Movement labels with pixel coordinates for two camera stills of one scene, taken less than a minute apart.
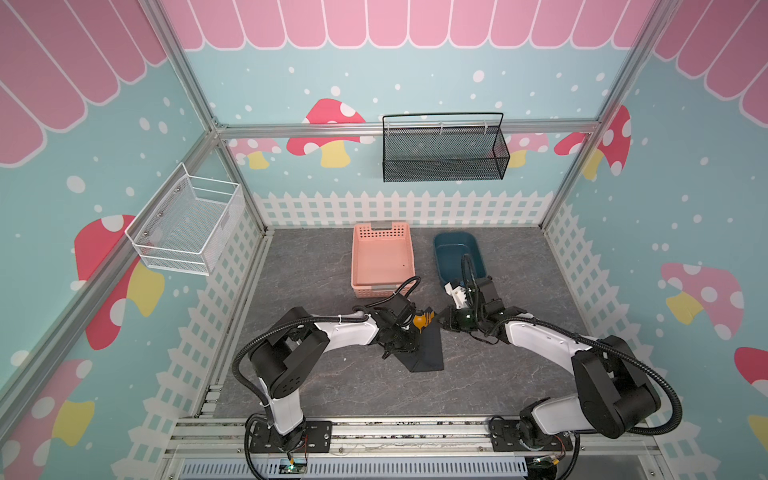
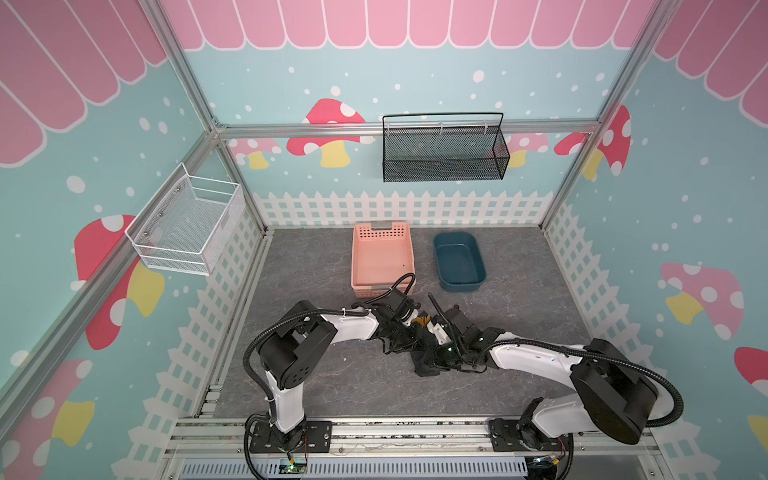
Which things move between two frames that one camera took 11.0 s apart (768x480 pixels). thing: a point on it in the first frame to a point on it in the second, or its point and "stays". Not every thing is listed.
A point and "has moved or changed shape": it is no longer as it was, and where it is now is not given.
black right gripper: (454, 318) to (448, 339)
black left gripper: (412, 344) stays
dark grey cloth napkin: (429, 353) has moved or changed shape
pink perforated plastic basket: (382, 258) stays
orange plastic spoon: (421, 321) stays
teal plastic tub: (450, 248) stays
